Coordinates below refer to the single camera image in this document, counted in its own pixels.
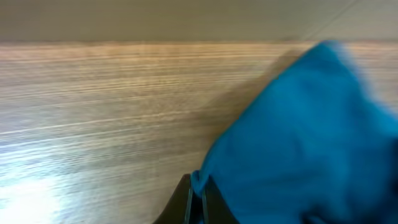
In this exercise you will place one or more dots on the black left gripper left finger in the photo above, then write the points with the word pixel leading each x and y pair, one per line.
pixel 177 209

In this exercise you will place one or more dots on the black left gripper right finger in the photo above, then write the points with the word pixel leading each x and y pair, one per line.
pixel 215 209

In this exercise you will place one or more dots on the blue polo shirt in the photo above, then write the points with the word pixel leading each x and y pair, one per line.
pixel 312 147

